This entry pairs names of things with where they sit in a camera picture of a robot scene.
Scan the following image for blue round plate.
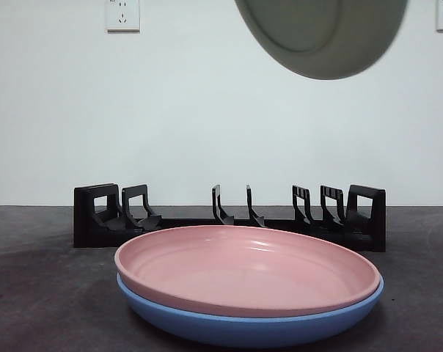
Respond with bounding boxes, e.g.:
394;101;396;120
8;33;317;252
115;273;385;348

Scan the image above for black plastic plate rack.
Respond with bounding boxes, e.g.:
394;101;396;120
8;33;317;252
73;182;387;253

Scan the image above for green round plate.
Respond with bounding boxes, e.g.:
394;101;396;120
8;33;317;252
233;0;409;81

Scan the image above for pink round plate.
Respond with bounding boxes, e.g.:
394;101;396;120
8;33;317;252
114;225;381;318

